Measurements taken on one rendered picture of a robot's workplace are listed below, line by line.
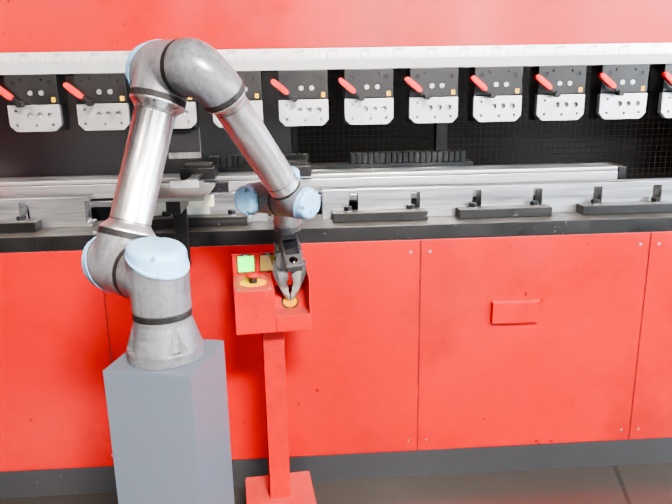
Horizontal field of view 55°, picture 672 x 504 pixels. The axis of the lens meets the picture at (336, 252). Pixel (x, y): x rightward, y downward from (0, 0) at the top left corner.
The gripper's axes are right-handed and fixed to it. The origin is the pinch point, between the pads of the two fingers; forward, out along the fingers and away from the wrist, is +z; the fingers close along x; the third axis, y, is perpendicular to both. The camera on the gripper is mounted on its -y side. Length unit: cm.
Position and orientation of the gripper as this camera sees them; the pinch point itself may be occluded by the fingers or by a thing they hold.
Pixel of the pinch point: (290, 296)
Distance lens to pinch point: 178.0
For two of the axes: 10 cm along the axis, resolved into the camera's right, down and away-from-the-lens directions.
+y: -1.6, -3.3, 9.3
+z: 0.1, 9.4, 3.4
